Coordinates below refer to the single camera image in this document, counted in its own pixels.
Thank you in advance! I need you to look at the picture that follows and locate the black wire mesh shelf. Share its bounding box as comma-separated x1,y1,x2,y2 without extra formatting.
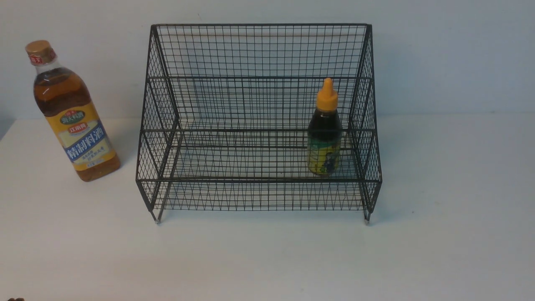
136,23,382,224

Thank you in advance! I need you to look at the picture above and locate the large cooking wine bottle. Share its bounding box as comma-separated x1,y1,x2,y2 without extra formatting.
25,40,121,182

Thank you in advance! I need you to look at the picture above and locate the small dark sauce bottle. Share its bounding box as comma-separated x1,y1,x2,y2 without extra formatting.
307,78,343,177

